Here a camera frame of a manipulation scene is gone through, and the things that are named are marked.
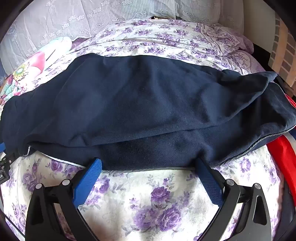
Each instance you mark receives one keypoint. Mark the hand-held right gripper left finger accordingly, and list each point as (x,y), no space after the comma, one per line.
(89,179)

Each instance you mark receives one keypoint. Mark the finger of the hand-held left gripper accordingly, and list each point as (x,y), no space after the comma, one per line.
(4,165)

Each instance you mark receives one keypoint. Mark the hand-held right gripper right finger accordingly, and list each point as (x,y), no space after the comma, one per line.
(209,179)

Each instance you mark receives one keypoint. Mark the navy blue pants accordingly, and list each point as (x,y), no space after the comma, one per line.
(138,104)

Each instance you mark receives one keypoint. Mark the purple floral bed sheet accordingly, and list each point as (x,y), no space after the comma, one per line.
(138,201)

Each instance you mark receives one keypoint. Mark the red white striped garment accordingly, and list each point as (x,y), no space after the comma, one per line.
(281,153)

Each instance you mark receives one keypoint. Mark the colourful floral folded quilt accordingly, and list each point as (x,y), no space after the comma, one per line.
(39,63)

